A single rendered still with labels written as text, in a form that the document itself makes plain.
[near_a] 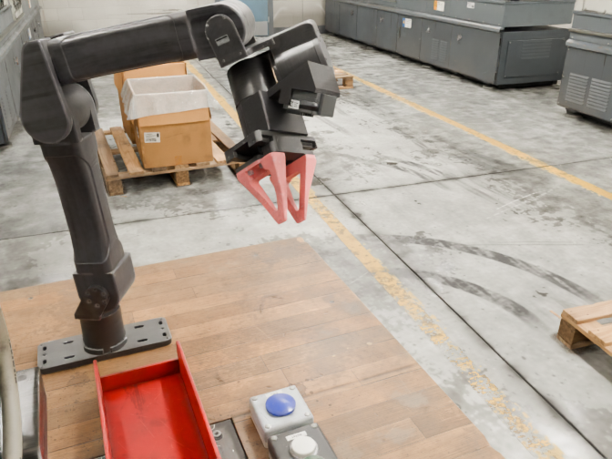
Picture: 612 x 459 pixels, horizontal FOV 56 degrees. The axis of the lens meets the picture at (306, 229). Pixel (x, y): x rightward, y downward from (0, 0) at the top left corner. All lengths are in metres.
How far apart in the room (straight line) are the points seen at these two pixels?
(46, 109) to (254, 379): 0.47
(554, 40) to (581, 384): 5.59
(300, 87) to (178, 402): 0.46
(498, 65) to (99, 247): 6.56
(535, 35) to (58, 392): 6.92
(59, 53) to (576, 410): 2.04
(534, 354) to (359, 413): 1.78
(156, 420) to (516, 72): 6.79
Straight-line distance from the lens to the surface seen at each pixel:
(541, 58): 7.52
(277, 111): 0.69
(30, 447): 0.50
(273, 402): 0.79
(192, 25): 0.72
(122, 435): 0.83
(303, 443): 0.74
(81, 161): 0.82
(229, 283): 1.11
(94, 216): 0.85
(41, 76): 0.79
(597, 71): 6.04
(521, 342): 2.61
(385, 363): 0.92
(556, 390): 2.41
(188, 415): 0.84
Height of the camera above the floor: 1.47
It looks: 26 degrees down
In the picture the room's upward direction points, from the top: straight up
